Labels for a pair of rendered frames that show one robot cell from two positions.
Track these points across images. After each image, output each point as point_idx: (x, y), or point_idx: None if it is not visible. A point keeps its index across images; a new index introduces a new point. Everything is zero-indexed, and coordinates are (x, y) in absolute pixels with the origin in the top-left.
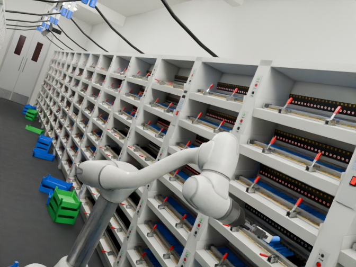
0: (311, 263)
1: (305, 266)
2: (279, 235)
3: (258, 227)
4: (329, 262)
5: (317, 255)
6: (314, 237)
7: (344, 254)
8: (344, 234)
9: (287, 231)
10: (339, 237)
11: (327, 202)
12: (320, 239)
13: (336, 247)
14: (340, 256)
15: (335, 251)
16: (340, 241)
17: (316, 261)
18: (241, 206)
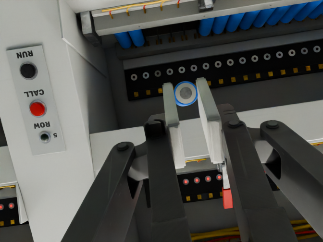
0: (60, 92)
1: (68, 72)
2: (278, 37)
3: (212, 159)
4: (18, 136)
5: (58, 126)
6: (102, 160)
7: (1, 179)
8: (33, 222)
9: (260, 61)
10: (38, 207)
11: (201, 182)
12: (82, 169)
13: (31, 181)
14: (10, 165)
15: (24, 169)
16: (29, 200)
17: (49, 111)
18: None
